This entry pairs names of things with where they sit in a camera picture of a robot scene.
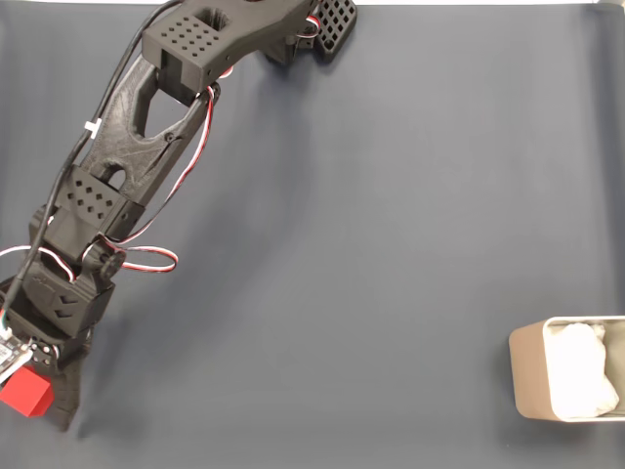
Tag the dark grey table mat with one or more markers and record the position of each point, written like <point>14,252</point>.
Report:
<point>342,244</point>

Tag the beige rounded box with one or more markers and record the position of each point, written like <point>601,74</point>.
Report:
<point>527,371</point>

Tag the red cube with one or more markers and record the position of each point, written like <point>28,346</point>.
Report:
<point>27,393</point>

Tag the camera board with white mount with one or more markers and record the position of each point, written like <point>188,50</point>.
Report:
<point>10,356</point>

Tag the white crumpled cloth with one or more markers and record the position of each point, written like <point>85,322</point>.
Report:
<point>576,371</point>

